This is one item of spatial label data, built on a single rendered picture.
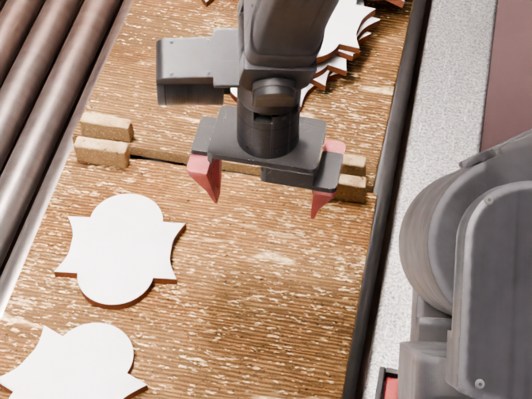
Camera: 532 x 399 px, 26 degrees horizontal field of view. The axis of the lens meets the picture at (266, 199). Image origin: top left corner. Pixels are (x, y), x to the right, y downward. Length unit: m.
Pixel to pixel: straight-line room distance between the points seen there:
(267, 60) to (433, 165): 0.49
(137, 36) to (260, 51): 0.60
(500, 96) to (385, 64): 1.36
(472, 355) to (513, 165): 0.06
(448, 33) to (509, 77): 1.32
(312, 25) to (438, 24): 0.68
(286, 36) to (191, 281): 0.41
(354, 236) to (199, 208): 0.17
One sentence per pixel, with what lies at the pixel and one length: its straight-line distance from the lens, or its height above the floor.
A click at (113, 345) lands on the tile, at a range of 1.14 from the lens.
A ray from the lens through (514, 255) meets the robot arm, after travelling 0.36.
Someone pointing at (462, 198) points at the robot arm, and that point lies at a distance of 0.38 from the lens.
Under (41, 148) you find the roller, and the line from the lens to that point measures 1.36.
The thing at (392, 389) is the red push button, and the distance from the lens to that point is 1.13.
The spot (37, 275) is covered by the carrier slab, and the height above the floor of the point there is 0.94.
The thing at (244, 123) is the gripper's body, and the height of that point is 1.15.
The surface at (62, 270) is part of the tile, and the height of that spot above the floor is 0.95.
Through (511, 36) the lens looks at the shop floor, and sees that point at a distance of 2.92.
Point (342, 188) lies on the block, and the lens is 1.24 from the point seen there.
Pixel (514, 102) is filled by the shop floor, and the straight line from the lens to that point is 2.75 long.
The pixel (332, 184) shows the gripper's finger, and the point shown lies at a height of 1.10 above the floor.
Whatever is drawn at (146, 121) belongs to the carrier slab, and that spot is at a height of 0.94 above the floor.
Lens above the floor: 1.89
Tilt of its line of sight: 49 degrees down
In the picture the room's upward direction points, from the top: straight up
